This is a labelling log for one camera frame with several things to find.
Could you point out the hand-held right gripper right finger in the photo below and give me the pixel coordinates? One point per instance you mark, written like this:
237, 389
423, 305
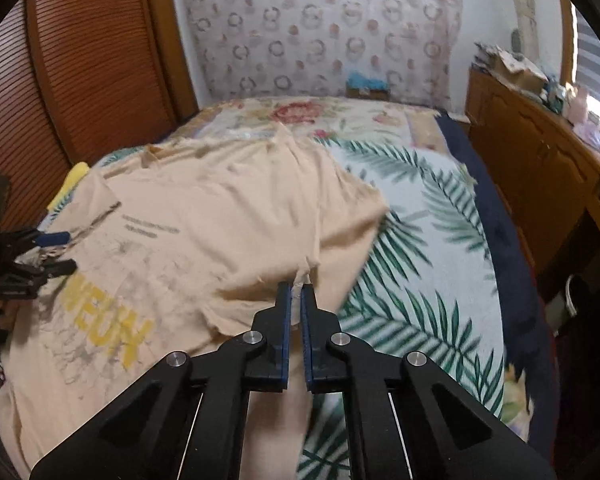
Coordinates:
308, 330

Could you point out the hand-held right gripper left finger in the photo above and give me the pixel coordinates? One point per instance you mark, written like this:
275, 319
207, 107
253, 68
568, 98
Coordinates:
283, 320

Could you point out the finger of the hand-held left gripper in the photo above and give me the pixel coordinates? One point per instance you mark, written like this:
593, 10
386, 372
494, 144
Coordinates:
55, 269
50, 238

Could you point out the beige printed t-shirt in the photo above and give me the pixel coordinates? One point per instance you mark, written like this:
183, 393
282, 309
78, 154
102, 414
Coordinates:
205, 240

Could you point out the yellow cloth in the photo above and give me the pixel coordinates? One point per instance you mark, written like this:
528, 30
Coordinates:
75, 175

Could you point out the palm leaf print blanket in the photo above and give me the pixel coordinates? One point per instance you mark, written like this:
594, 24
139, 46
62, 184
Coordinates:
420, 280

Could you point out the wooden louvered wardrobe door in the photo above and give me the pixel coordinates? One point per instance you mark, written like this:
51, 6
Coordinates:
95, 60

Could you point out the floral bed sheet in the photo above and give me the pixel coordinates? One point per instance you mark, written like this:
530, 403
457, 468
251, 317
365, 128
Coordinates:
300, 112

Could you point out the navy blue bed sheet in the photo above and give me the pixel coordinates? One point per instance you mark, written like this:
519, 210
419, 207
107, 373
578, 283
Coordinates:
505, 240

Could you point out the cardboard box with blue contents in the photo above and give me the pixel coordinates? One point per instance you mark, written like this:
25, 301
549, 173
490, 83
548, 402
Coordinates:
367, 85

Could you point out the wooden sideboard cabinet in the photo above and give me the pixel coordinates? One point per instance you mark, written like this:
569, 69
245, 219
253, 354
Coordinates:
530, 160

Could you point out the open cardboard box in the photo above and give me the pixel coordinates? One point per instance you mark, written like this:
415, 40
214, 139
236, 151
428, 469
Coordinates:
522, 72

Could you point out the pale purple bowl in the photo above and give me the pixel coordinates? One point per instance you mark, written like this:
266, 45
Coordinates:
587, 132

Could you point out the white lace curtain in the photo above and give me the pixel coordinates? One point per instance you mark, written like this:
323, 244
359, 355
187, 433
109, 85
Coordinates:
525, 5

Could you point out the striped window blind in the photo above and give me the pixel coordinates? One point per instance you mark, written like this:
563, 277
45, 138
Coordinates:
595, 60

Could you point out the wooden window frame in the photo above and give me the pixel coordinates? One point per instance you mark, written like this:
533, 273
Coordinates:
566, 35

